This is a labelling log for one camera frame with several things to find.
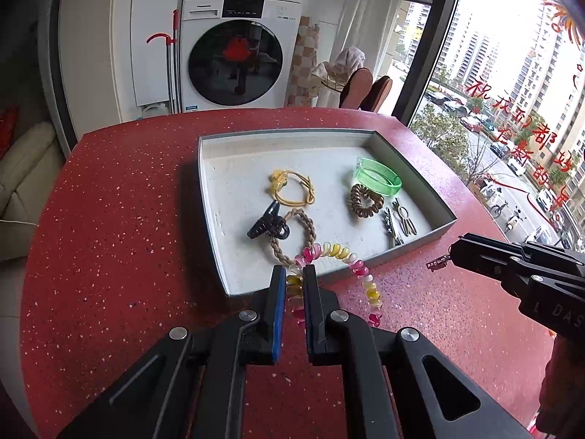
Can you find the beige hair clip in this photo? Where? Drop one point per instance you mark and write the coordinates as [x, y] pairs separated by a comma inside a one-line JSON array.
[[406, 224]]

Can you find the green light-up bangle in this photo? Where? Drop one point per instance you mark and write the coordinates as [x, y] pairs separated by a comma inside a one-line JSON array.
[[379, 186]]

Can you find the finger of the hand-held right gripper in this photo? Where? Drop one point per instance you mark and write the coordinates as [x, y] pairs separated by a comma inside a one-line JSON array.
[[484, 263], [498, 246]]

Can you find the white curtain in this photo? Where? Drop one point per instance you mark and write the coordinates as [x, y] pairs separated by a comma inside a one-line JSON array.
[[374, 9]]

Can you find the beige sofa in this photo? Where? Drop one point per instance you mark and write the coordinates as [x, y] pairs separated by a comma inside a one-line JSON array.
[[27, 169]]

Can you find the black claw hair clip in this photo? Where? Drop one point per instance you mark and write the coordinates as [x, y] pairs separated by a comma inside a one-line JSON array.
[[267, 222]]

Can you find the white front-load washing machine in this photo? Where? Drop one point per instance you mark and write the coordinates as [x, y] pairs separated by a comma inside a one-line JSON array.
[[201, 23]]

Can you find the black window frame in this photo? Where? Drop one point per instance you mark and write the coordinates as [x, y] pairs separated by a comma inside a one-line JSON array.
[[434, 32]]

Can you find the checkered beige cloth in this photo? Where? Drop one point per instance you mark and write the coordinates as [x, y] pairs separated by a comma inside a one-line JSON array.
[[301, 64]]

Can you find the silver lettered barrette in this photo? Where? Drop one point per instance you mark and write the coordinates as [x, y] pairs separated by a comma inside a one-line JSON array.
[[438, 261]]

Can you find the row of apartment buildings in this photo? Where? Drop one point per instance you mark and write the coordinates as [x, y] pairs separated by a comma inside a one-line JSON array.
[[493, 41]]

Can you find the row of parked cars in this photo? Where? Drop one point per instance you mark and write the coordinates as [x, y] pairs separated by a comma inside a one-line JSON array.
[[498, 146]]

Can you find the red bag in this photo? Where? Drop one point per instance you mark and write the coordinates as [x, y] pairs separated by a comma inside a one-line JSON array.
[[8, 128]]

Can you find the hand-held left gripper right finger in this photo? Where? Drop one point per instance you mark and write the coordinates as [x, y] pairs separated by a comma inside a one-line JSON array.
[[309, 315]]

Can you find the red window decal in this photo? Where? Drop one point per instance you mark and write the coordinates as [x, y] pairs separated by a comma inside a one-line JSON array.
[[521, 114]]

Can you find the person's right forearm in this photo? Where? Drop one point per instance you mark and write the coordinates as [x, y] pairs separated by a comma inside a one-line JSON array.
[[566, 384]]

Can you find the white towel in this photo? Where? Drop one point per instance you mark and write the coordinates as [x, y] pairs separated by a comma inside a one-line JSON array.
[[349, 59]]

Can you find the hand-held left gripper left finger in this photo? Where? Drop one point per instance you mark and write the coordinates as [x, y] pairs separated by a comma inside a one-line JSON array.
[[278, 311]]

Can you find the street tree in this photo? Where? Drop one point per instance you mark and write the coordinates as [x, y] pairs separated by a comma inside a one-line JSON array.
[[438, 130]]

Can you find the cream fabric hat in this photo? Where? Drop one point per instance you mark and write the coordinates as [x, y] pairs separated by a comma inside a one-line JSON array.
[[327, 80]]

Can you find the white tall cabinet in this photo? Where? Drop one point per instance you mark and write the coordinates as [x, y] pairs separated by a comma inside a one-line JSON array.
[[146, 32]]

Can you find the ornate silver hair clip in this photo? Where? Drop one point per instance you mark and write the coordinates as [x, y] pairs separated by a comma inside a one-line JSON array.
[[390, 228]]

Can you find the grey shallow tray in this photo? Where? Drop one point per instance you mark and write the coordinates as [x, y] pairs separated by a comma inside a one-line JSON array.
[[320, 169]]

